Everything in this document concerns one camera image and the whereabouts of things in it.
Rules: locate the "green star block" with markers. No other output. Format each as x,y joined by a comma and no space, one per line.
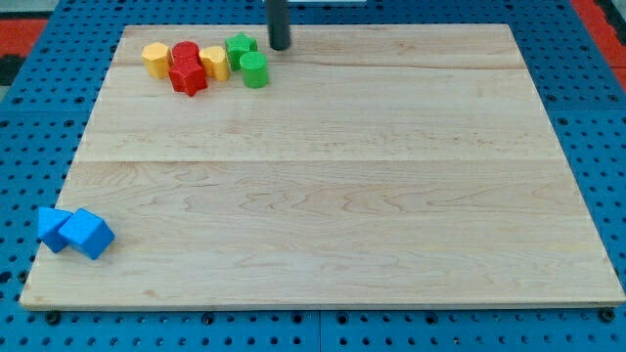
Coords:
238,45

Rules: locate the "red star block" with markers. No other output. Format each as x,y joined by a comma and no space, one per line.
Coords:
187,76

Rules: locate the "light wooden board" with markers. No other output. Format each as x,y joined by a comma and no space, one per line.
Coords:
392,167

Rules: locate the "green cylinder block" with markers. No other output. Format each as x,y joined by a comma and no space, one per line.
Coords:
254,69

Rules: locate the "yellow pentagon block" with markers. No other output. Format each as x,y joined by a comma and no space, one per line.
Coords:
215,62

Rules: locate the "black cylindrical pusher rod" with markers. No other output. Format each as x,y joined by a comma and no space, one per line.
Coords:
278,24

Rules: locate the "red cylinder block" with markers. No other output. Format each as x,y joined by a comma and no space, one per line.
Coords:
186,51

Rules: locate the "yellow hexagon block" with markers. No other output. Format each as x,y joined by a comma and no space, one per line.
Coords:
157,59

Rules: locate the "blue cube block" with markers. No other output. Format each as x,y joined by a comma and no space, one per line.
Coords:
87,233

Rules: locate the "blue triangle block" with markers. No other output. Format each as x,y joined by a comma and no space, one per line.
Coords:
50,221

